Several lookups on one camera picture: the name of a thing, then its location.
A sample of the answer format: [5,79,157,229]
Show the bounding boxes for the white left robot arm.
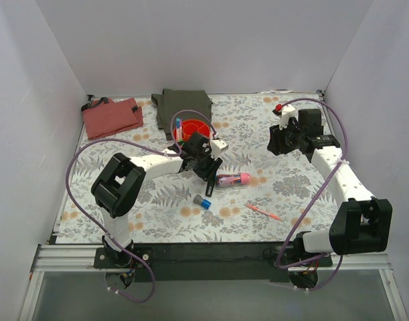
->
[91,132,228,268]

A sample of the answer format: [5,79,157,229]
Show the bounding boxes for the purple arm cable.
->
[66,109,220,304]
[274,98,349,292]

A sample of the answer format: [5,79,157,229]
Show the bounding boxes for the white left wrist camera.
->
[210,138,229,159]

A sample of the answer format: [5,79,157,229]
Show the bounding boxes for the floral patterned table mat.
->
[54,93,337,244]

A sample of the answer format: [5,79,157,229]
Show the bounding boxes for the pink clear pencil case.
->
[216,173,251,188]

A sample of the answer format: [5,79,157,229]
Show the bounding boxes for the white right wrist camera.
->
[273,104,297,130]

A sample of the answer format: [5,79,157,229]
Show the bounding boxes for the olive green folded cloth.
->
[151,89,213,140]

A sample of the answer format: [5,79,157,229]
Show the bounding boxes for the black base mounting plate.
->
[93,241,334,284]

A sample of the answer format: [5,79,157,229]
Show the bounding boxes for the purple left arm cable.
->
[66,109,220,304]

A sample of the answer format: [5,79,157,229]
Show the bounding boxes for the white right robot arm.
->
[267,104,392,266]

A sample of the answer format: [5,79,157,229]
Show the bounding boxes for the aluminium frame rail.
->
[19,245,408,320]

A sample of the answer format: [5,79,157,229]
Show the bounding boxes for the grey blue short marker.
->
[193,195,212,210]

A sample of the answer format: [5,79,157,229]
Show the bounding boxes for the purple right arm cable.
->
[274,98,349,292]

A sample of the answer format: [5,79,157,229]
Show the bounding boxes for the orange pen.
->
[245,204,282,221]

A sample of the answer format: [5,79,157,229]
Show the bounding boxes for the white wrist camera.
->
[273,104,297,130]
[210,138,229,159]

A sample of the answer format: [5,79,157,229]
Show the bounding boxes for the red pouch with black strap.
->
[81,97,143,140]

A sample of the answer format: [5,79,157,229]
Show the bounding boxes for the orange round divided container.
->
[172,119,210,142]

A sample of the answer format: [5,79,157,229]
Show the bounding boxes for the black highlighter blue cap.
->
[206,177,216,197]

